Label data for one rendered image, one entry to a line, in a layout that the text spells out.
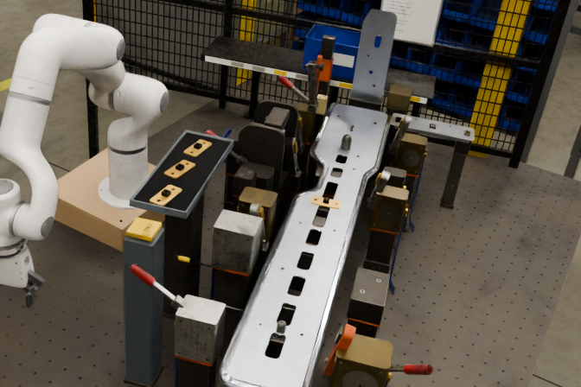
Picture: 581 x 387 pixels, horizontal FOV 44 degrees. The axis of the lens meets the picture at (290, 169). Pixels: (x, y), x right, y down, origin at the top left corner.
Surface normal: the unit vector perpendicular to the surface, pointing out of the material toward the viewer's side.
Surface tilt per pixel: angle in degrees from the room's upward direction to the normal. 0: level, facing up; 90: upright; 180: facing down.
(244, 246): 90
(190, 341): 90
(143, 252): 90
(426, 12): 90
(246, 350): 0
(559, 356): 0
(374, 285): 0
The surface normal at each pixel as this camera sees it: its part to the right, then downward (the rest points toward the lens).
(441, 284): 0.11, -0.85
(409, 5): -0.22, 0.48
